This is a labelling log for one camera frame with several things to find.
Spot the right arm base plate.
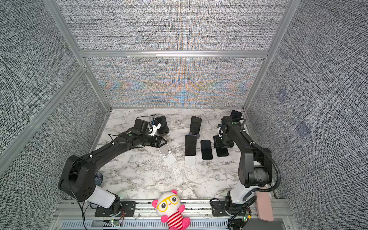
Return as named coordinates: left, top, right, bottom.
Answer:
left=210, top=200, right=230, bottom=217

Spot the dark round fan disc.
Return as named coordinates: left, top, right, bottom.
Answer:
left=95, top=172, right=104, bottom=186

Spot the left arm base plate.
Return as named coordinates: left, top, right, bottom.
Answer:
left=94, top=201, right=137, bottom=218

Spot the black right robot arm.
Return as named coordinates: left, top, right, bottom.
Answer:
left=214, top=116, right=273, bottom=215

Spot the black phone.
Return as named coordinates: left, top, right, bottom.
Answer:
left=155, top=116, right=170, bottom=136
left=200, top=140, right=213, bottom=160
left=231, top=110, right=242, bottom=122
left=190, top=116, right=202, bottom=134
left=215, top=148, right=229, bottom=157
left=185, top=135, right=197, bottom=156

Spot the pink white plush toy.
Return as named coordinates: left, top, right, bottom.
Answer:
left=151, top=190, right=191, bottom=230

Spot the pink phone on rail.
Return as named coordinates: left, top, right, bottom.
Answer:
left=255, top=192, right=274, bottom=222

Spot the black corrugated cable conduit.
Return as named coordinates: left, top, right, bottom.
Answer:
left=235, top=117, right=281, bottom=193

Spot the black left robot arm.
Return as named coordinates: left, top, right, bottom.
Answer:
left=58, top=116, right=170, bottom=216

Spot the white folding stand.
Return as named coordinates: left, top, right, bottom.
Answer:
left=185, top=156, right=196, bottom=166
left=159, top=144, right=176, bottom=166

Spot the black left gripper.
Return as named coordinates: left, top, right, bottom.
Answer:
left=140, top=134, right=168, bottom=147

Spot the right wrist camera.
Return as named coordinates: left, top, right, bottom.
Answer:
left=218, top=124, right=226, bottom=137

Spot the round dark stand centre-right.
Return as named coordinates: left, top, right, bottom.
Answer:
left=188, top=131, right=200, bottom=138

